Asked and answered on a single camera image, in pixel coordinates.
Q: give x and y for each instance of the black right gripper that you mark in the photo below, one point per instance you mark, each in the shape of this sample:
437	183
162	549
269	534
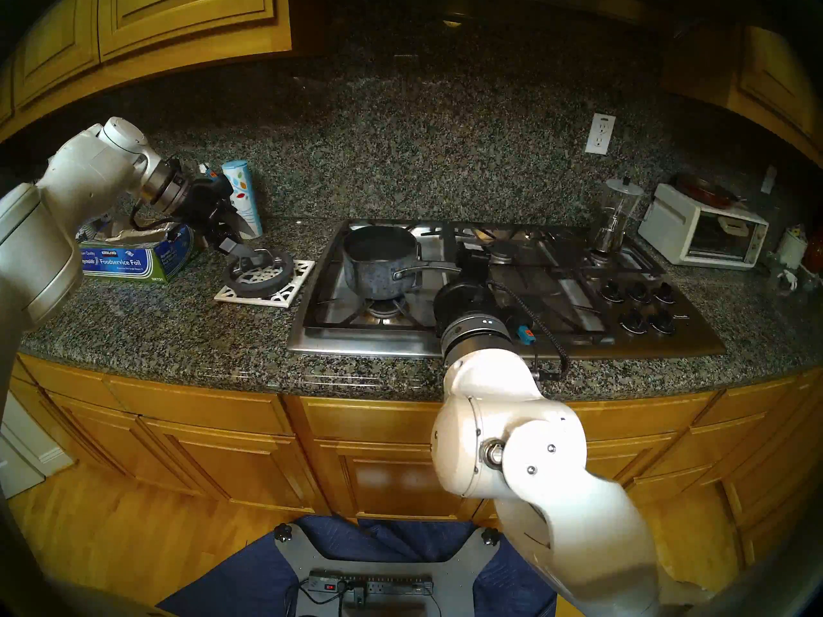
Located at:
466	301

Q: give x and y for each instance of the narrow white wall plate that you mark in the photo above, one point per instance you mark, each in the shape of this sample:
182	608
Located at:
769	180

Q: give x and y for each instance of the wooden corner upper cabinet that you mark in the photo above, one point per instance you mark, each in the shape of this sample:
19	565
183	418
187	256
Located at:
771	82

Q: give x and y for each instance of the wooden upper cabinets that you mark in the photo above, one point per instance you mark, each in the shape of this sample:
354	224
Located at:
141	18

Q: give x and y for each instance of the white toaster oven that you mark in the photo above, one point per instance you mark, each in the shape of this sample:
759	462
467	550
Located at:
672	227

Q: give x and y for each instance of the white lattice trivet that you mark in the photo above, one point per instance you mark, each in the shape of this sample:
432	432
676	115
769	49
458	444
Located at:
283	294

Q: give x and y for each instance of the grey speckled saucepan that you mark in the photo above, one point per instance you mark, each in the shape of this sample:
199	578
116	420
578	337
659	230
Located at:
379	268

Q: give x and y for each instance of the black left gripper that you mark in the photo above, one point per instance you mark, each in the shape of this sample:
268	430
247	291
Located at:
209	207

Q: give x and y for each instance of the wooden lower cabinets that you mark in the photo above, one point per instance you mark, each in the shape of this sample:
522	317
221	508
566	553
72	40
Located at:
206	416

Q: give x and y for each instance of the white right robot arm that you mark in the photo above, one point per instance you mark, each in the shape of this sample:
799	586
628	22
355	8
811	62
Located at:
501	416

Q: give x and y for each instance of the leaf print salt canister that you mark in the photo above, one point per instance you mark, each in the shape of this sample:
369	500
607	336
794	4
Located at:
247	185

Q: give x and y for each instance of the glass blender jar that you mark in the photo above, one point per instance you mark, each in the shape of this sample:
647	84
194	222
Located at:
618	204

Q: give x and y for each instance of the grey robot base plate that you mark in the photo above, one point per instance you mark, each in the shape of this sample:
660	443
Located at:
453	567

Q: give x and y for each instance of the white double wall outlet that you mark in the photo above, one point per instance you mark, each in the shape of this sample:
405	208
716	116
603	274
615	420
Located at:
600	134

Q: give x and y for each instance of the glass pot lid grey rim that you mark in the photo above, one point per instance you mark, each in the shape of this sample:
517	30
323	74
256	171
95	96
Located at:
263	278

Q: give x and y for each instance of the blue green foil box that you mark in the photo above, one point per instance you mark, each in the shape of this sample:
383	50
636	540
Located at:
128	262

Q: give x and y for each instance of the small white figurine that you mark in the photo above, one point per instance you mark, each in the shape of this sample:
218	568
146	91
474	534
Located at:
787	278

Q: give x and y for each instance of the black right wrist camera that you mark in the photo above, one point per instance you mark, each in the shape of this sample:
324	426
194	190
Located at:
472	268

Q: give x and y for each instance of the red frying pan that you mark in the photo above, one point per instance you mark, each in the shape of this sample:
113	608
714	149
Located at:
704	191

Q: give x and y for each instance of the stainless gas cooktop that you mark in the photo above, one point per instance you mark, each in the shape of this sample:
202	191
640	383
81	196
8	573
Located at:
360	330

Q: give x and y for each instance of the grey power strip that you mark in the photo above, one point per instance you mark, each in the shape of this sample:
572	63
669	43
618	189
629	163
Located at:
392	583

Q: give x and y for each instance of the blue blanket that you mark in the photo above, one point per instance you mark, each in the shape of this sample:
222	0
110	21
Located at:
392	535

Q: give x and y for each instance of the wooden cabinets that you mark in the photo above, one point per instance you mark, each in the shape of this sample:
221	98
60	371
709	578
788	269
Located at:
206	416
141	18

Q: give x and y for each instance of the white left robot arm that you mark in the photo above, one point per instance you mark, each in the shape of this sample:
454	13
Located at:
64	198

